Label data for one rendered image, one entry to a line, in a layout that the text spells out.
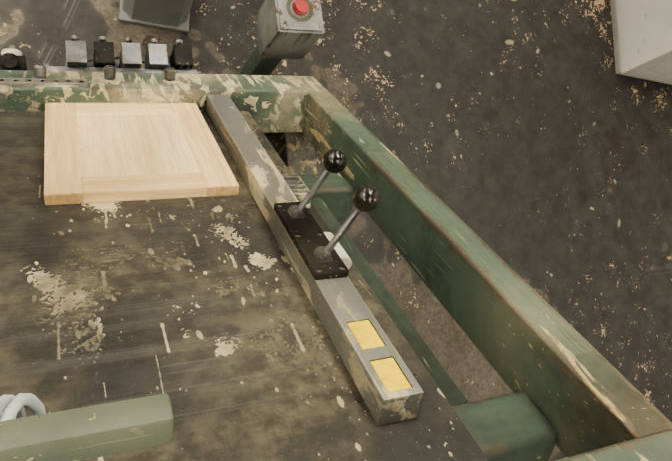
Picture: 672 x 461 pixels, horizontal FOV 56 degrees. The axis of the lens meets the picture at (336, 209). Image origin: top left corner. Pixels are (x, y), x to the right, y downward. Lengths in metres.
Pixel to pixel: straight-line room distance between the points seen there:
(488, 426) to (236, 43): 2.00
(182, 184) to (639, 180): 2.71
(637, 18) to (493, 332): 2.72
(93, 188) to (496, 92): 2.23
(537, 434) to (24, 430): 0.62
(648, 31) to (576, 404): 2.75
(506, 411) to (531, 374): 0.06
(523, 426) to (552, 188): 2.30
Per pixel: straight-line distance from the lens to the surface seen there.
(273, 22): 1.60
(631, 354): 3.30
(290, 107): 1.54
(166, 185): 1.11
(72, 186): 1.11
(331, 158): 0.94
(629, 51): 3.48
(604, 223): 3.25
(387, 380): 0.73
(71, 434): 0.36
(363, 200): 0.84
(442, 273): 1.02
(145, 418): 0.37
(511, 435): 0.83
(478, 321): 0.95
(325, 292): 0.83
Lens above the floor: 2.27
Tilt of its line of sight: 66 degrees down
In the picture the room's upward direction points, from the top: 66 degrees clockwise
